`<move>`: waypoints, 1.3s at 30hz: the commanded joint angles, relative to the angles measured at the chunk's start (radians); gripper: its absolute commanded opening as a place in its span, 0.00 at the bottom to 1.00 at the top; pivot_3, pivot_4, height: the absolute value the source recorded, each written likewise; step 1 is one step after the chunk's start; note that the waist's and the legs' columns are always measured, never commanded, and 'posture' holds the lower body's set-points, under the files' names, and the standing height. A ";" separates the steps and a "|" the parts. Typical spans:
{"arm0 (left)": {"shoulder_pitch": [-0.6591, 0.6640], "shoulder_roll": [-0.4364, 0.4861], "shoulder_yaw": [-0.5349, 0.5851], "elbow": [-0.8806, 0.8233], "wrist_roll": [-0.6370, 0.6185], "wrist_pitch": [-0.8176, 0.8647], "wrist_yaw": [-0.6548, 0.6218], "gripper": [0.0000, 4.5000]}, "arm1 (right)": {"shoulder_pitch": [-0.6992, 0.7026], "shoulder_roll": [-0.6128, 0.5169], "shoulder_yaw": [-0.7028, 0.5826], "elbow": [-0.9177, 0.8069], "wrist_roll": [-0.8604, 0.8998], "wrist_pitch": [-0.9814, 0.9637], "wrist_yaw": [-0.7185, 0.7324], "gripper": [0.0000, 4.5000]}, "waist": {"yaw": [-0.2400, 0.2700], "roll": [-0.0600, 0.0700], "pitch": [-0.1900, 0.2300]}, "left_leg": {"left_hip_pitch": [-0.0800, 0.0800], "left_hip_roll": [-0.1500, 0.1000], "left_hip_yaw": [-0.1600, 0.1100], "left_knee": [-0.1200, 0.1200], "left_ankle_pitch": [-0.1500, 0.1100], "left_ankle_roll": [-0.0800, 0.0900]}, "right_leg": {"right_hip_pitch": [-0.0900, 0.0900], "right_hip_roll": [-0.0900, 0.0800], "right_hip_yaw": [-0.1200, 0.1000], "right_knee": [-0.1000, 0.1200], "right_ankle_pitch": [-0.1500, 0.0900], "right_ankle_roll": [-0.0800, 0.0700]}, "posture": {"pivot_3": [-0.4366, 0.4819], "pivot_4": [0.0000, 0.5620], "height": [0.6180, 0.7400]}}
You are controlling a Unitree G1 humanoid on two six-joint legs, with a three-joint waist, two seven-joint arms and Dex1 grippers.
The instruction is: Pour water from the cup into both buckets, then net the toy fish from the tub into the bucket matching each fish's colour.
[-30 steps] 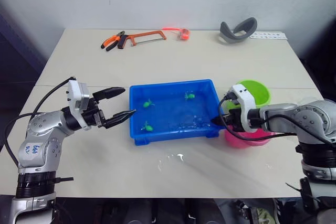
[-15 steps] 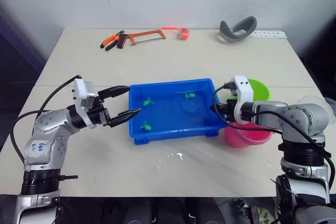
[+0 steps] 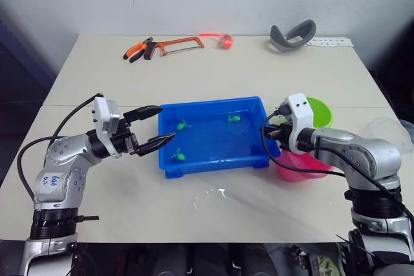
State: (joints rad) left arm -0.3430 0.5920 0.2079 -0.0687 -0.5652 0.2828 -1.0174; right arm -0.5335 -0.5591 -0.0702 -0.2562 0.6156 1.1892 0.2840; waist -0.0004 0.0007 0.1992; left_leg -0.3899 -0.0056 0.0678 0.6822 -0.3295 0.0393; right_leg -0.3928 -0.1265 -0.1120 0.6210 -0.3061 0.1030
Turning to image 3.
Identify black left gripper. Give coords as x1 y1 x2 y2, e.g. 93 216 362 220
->
109 105 177 158

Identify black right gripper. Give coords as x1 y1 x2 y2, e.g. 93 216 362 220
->
264 122 294 151

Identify pink plastic bucket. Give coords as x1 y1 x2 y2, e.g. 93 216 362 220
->
274 146 336 183

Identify green plastic bucket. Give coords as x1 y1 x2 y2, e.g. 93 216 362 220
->
305 96 334 129

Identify blue plastic tub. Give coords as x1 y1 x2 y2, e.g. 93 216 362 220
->
157 96 282 180

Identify orange black pliers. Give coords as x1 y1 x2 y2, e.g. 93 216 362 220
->
122 37 155 63

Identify grey curved padded band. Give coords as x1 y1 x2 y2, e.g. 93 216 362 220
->
268 19 318 54

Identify white printed paper strip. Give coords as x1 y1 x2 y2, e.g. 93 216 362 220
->
305 37 354 48

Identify dark cluttered gear under table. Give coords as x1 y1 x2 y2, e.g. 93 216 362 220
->
287 243 344 276

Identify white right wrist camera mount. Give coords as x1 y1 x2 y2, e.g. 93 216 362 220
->
280 92 316 154

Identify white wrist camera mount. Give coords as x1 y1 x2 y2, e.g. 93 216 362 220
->
280 92 316 154
91 95 125 158

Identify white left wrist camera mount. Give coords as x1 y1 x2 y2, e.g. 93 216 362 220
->
91 95 125 158

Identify orange hacksaw black handle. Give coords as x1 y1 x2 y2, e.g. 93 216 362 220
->
144 36 206 61

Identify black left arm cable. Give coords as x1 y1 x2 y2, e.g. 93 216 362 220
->
17 92 104 201

